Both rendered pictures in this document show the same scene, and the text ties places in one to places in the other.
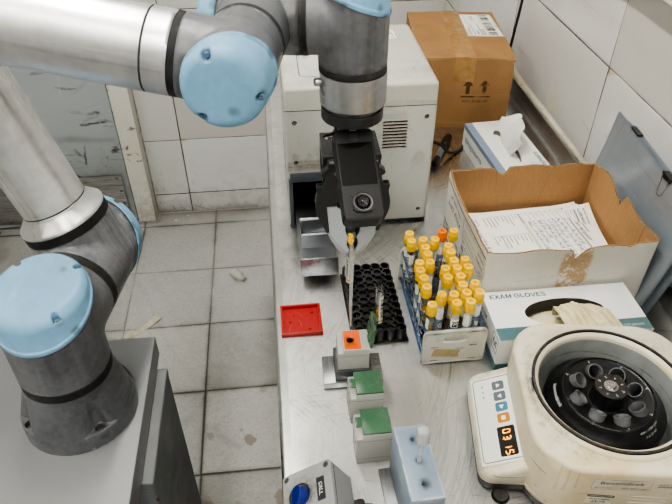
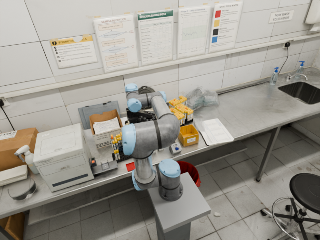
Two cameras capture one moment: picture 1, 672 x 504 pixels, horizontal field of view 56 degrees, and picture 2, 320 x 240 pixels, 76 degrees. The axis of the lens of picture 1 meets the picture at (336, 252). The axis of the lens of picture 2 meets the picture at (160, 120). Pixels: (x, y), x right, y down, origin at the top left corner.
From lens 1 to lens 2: 1.36 m
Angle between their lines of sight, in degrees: 76
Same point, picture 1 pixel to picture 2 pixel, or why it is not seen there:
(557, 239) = (106, 126)
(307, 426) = (158, 158)
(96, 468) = (182, 180)
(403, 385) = not seen: hidden behind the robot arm
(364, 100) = not seen: hidden behind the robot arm
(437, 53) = (26, 142)
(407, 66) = (70, 128)
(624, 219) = (105, 115)
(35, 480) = (189, 188)
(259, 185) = not seen: outside the picture
